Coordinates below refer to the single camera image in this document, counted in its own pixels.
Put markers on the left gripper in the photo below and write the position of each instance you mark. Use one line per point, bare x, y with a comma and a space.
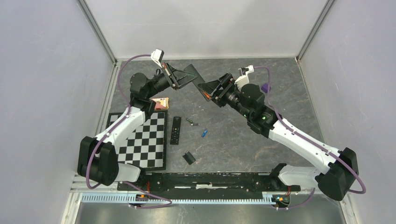
178, 78

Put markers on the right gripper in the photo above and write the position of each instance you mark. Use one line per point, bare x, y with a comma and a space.
227, 81

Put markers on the blue AAA battery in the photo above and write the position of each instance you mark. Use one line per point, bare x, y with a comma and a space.
204, 133

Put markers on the black battery cover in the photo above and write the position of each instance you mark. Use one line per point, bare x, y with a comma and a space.
189, 158

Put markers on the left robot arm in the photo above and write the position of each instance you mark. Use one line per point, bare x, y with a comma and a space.
98, 160

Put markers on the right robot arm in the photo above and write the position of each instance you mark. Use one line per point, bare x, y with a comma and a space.
332, 171

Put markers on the black remote with green button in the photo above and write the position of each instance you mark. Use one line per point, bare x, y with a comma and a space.
175, 130

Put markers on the red beige small box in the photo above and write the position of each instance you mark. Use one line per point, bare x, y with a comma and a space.
161, 103

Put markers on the purple cube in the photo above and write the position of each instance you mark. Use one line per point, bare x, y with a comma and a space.
266, 88

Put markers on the black white checkerboard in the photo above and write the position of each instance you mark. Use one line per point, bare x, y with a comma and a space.
146, 146

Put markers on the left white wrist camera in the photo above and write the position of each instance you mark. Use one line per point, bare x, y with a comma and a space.
157, 56

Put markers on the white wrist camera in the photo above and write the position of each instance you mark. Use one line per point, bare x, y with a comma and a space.
243, 79
157, 56

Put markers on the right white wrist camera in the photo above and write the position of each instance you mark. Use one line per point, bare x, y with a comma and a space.
243, 79

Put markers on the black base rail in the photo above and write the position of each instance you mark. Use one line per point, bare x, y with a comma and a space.
212, 185

